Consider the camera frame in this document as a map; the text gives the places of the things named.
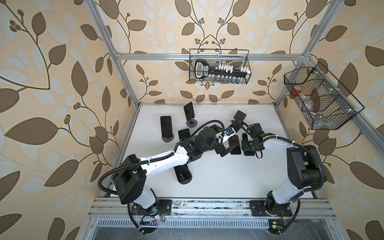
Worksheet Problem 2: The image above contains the grey round stand far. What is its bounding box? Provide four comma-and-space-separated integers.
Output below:
186, 118, 198, 128

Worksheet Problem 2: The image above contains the black wire basket right wall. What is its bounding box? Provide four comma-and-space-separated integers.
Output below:
284, 62, 365, 130

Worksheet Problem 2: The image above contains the black phone far left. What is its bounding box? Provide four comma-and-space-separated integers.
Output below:
160, 116, 173, 138

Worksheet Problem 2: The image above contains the black square stand right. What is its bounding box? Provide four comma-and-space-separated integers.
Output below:
231, 111, 247, 133

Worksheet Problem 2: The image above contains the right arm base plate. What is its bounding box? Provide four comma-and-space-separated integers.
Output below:
249, 200, 293, 217

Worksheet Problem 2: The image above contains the black wire basket wall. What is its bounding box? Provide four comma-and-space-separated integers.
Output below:
284, 62, 365, 130
189, 48, 252, 85

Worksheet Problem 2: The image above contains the grey round stand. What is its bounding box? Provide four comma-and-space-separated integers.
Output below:
162, 135, 175, 143
178, 175, 192, 185
186, 118, 198, 128

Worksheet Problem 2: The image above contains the black phone far centre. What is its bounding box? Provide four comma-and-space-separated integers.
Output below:
184, 102, 195, 121

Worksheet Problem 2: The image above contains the black phone middle left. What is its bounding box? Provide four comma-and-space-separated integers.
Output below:
178, 128, 191, 142

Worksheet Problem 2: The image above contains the grey round stand front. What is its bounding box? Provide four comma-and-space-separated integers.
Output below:
178, 175, 192, 185

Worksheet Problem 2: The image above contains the black phone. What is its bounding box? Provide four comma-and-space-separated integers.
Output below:
160, 116, 173, 138
178, 128, 191, 142
184, 102, 195, 121
174, 164, 192, 179

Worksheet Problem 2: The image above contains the grey round stand left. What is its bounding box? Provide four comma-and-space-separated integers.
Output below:
162, 135, 175, 143

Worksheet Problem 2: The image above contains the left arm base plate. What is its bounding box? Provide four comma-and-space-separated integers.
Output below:
131, 199, 173, 216

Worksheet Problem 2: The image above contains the black phone near front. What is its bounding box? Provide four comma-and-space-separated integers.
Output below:
174, 164, 192, 179

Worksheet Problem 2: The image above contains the black tool with vials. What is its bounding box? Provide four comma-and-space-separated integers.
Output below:
192, 60, 251, 79

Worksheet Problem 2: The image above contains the aluminium rail front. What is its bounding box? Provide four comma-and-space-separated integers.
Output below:
88, 198, 336, 220

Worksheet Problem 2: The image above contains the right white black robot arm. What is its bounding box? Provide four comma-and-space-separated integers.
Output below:
241, 122, 327, 216

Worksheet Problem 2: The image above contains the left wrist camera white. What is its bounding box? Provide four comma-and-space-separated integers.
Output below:
220, 127, 237, 143

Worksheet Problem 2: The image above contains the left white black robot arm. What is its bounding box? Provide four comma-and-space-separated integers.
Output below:
98, 120, 243, 212

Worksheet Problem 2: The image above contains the black phone stand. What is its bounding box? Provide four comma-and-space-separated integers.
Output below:
229, 135, 242, 155
242, 133, 256, 156

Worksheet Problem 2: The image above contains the black wire basket back wall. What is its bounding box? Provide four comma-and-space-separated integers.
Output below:
189, 48, 252, 85

